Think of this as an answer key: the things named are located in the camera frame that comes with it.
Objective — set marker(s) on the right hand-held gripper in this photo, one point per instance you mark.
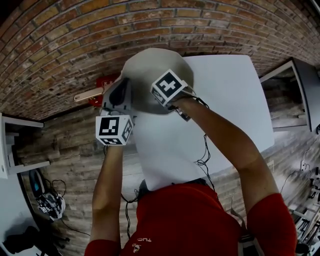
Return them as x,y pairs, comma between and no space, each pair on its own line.
168,86

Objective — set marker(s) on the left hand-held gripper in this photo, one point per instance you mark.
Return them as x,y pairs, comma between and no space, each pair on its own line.
110,127

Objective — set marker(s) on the person's right forearm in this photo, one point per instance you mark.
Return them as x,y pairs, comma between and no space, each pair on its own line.
235,150

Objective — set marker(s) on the person's left forearm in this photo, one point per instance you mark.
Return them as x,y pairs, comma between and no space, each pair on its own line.
107,195

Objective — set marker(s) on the red fire extinguisher cabinet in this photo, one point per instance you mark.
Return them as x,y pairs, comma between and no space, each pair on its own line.
102,81

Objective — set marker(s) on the small white desk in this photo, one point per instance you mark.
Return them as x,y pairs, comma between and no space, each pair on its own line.
6,145

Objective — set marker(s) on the spare grey gripper device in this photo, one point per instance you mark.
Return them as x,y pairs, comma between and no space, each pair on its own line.
50,205

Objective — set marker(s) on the person's red shirt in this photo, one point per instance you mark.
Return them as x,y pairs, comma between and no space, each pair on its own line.
187,222

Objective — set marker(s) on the black-topped table with white legs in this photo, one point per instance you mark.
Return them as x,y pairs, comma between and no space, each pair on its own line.
310,95

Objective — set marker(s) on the black office chair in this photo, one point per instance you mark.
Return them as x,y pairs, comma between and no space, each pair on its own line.
25,241

